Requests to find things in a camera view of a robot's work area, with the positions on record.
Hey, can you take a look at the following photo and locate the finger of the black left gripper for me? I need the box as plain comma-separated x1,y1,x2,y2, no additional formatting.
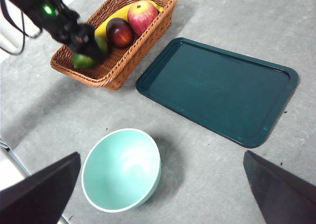
73,37,107,62

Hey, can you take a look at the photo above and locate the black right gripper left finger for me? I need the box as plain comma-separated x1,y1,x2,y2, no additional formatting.
0,151,81,224

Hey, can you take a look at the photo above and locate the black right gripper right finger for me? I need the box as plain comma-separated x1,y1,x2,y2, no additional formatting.
243,150,316,224

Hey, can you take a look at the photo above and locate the green avocado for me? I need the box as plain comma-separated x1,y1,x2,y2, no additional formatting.
72,36,110,70

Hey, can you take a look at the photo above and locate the teal ceramic bowl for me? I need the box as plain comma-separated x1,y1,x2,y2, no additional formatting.
81,128,162,213

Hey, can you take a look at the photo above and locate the yellow banana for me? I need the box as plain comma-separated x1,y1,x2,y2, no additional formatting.
94,0,164,41

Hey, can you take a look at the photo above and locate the brown wicker basket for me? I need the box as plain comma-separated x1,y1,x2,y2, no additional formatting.
50,0,179,91

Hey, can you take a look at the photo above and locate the red apple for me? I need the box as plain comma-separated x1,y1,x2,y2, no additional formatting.
127,0,158,37

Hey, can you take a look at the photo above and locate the dark green plastic tray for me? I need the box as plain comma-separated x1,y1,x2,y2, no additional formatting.
135,37,299,149

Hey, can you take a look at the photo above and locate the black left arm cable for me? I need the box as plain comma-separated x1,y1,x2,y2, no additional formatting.
0,0,42,56

